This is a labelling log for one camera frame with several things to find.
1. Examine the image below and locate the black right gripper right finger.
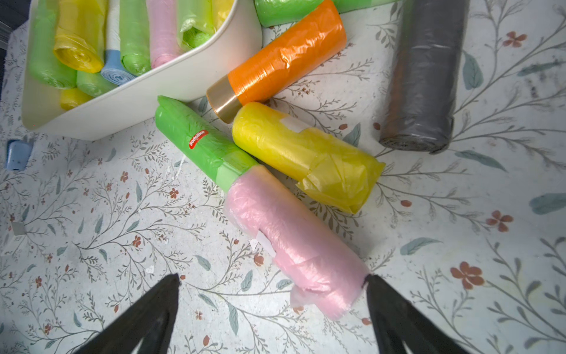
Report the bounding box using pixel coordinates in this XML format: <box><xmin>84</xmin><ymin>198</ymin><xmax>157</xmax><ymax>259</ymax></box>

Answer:
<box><xmin>365</xmin><ymin>274</ymin><xmax>467</xmax><ymax>354</ymax></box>

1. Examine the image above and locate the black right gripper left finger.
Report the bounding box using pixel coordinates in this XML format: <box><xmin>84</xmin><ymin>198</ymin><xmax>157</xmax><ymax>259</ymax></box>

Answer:
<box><xmin>77</xmin><ymin>274</ymin><xmax>180</xmax><ymax>353</ymax></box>

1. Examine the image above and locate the pink trash bag roll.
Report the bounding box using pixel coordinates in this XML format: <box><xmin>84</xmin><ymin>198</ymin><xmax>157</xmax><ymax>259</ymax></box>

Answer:
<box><xmin>146</xmin><ymin>0</ymin><xmax>182</xmax><ymax>69</ymax></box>
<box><xmin>225</xmin><ymin>165</ymin><xmax>370</xmax><ymax>321</ymax></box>

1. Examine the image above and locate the yellow trash bag roll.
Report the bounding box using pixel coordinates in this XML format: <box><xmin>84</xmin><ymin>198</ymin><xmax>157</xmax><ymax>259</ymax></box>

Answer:
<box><xmin>231</xmin><ymin>103</ymin><xmax>386</xmax><ymax>214</ymax></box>
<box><xmin>60</xmin><ymin>88</ymin><xmax>93</xmax><ymax>111</ymax></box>
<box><xmin>53</xmin><ymin>0</ymin><xmax>108</xmax><ymax>74</ymax></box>
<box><xmin>212</xmin><ymin>0</ymin><xmax>234</xmax><ymax>31</ymax></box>

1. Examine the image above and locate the light green trash bag roll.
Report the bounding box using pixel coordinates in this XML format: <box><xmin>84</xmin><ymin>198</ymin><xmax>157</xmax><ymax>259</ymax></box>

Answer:
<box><xmin>119</xmin><ymin>0</ymin><xmax>151</xmax><ymax>76</ymax></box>
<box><xmin>177</xmin><ymin>0</ymin><xmax>215</xmax><ymax>52</ymax></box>
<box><xmin>28</xmin><ymin>0</ymin><xmax>77</xmax><ymax>89</ymax></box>
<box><xmin>77</xmin><ymin>71</ymin><xmax>117</xmax><ymax>97</ymax></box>

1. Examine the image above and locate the white blue trash bag roll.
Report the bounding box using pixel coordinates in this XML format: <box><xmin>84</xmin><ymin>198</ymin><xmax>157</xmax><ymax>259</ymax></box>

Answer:
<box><xmin>101</xmin><ymin>0</ymin><xmax>135</xmax><ymax>86</ymax></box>

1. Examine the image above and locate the green labelled trash bag roll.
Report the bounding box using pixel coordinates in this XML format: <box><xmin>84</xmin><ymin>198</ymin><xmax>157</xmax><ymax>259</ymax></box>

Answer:
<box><xmin>155</xmin><ymin>96</ymin><xmax>258</xmax><ymax>192</ymax></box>

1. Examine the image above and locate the cream storage box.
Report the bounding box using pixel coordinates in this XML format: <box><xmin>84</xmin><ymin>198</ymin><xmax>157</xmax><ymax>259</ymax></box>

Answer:
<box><xmin>21</xmin><ymin>1</ymin><xmax>263</xmax><ymax>141</ymax></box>

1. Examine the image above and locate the grey trash bag roll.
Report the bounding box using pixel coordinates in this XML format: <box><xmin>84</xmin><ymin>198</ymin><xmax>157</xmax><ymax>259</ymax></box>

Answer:
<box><xmin>380</xmin><ymin>0</ymin><xmax>470</xmax><ymax>154</ymax></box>

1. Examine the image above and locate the orange trash bag roll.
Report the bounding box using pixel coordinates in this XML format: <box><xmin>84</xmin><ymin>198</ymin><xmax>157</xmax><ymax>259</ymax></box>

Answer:
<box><xmin>206</xmin><ymin>1</ymin><xmax>346</xmax><ymax>124</ymax></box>

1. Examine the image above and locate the small blue clip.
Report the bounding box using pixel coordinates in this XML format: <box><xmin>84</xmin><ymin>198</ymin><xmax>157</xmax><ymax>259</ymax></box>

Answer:
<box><xmin>5</xmin><ymin>140</ymin><xmax>33</xmax><ymax>171</ymax></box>

